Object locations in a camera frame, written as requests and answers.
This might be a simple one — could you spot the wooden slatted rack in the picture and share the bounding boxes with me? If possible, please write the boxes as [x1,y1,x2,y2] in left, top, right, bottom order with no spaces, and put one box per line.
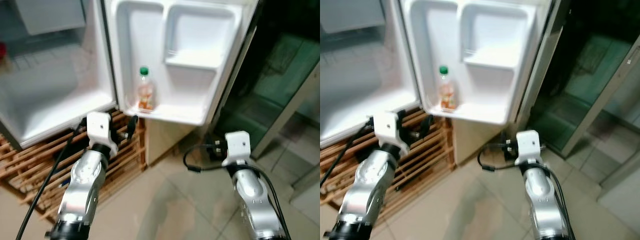
[0,107,148,221]
[320,107,457,211]

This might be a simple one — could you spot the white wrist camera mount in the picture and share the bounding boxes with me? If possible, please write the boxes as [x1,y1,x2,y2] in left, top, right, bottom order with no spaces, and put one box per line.
[372,111,405,152]
[515,130,543,166]
[86,112,120,158]
[221,131,252,167]

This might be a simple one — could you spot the grey freezer compartment flap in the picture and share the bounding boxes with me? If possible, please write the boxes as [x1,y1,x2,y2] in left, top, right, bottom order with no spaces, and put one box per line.
[12,0,87,36]
[320,0,386,35]

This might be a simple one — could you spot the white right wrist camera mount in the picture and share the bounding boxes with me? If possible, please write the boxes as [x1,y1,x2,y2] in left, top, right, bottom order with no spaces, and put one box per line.
[221,131,252,167]
[515,130,543,166]

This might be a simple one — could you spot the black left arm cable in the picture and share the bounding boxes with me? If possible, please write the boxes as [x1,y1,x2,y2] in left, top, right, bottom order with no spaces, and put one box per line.
[320,120,375,189]
[16,119,88,240]

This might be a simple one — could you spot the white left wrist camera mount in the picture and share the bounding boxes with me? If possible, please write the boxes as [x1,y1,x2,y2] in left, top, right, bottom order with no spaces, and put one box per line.
[86,112,120,158]
[372,111,405,152]

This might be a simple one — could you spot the steel fridge body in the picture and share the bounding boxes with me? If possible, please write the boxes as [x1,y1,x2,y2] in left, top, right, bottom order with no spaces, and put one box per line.
[320,0,423,149]
[0,0,120,150]

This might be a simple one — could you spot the green capped drink bottle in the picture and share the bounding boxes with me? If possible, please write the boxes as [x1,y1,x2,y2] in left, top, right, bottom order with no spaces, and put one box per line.
[137,66,156,112]
[438,65,457,111]

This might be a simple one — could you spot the white topped side cabinet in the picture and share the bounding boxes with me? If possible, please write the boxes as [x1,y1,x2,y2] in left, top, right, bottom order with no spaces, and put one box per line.
[145,117,198,167]
[452,119,508,166]

